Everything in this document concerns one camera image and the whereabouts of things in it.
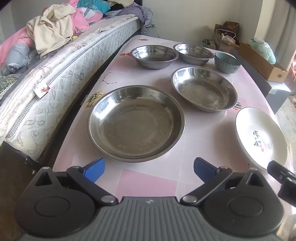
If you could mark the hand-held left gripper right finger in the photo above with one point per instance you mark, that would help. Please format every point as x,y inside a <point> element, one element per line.
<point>203,169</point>

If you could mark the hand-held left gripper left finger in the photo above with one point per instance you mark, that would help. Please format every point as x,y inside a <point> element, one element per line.
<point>94,170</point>

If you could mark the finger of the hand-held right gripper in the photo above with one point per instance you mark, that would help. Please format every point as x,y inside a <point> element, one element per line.
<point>277,170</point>

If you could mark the white ceramic plate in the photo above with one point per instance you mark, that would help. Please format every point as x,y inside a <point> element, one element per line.
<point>254,129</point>

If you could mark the large steel plate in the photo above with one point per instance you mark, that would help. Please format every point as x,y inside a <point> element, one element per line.
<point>136,125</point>

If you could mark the deep steel plate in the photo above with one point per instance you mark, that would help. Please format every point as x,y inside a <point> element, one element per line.
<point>203,90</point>

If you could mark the teal ceramic bowl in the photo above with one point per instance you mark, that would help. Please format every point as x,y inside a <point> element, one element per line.
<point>225,64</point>

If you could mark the steel bowl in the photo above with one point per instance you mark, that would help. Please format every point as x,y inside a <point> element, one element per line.
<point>193,52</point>
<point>153,55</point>

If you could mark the pink printed tablecloth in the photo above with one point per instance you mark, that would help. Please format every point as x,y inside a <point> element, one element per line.
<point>143,178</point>

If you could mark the white shoe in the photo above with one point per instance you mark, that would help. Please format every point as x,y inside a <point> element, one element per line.
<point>293,99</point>

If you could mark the grey cabinet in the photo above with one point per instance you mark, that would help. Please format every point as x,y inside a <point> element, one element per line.
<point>277,97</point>

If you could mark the white mattress tag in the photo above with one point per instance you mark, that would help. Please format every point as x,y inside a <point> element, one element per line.
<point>41,91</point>

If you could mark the white quilted mattress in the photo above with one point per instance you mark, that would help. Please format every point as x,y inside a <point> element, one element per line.
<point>69,76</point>

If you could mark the long cardboard box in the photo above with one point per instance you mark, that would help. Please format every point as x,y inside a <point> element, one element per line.
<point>261,62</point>

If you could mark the grey leaf print pillow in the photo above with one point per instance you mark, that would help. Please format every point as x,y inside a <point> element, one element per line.
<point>9,85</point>

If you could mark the green plastic bag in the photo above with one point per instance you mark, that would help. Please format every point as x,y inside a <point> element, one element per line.
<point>263,49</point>

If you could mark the small open cardboard box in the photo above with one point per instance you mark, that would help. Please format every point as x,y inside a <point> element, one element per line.
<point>222,41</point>

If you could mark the dark gift bag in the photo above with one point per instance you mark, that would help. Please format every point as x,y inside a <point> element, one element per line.
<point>231,27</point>

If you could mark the pile of clothes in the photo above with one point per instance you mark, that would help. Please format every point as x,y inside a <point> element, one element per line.
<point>13,44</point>

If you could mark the cream garment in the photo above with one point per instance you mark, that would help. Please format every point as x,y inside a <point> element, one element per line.
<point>53,25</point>

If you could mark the grey purple bed sheet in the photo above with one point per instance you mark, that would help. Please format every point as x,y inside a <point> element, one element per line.
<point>138,16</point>

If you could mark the teal printed blanket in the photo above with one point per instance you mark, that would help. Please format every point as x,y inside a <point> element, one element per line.
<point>92,5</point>

